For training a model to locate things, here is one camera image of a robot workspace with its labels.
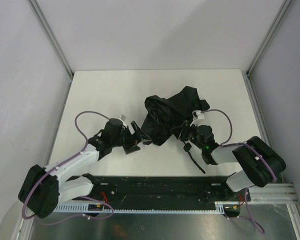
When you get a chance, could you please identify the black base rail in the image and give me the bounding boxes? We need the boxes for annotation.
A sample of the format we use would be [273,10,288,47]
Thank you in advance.
[86,175,249,202]

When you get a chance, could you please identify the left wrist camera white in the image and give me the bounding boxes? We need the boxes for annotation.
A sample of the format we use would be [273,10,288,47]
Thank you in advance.
[118,114,127,127]

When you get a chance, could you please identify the black folding umbrella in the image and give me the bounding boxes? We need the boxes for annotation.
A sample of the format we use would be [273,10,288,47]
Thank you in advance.
[141,86,218,165]

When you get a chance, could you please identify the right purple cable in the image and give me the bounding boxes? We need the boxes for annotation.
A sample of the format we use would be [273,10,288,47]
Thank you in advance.
[203,108,278,235]

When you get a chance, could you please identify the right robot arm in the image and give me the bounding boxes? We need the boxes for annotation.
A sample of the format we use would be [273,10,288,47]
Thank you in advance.
[178,124,287,192]

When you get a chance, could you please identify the left aluminium frame post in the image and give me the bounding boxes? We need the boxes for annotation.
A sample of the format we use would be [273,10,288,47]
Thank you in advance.
[27,0,74,79]

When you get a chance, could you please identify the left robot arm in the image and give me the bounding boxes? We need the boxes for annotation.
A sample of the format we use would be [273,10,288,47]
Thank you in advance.
[18,118,152,220]

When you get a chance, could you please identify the grey cable duct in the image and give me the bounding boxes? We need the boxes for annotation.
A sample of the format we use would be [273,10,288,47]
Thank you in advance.
[53,201,239,214]

